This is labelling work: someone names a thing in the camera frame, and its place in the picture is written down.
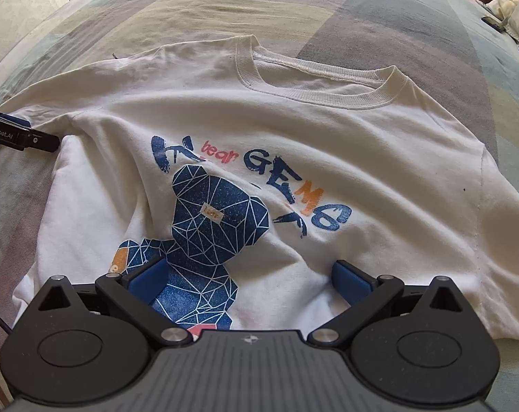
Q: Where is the large printed pillow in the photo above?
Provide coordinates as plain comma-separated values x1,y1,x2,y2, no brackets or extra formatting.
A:
486,0,519,61

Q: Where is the black phone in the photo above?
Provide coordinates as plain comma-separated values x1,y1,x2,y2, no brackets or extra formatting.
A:
480,16,507,32

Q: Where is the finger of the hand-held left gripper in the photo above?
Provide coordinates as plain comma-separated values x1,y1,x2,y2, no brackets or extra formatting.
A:
0,109,33,131
25,129,61,153

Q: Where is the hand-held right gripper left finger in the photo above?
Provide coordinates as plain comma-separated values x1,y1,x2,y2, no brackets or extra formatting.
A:
37,260,192,347

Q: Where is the white printed long-sleeve t-shirt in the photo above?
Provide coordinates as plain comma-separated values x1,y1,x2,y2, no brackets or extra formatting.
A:
0,34,519,343

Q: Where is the pastel patchwork bed sheet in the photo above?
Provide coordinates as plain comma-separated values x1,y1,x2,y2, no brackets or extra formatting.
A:
0,0,519,353

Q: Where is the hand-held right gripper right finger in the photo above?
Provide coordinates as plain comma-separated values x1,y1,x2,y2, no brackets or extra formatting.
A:
309,260,475,347

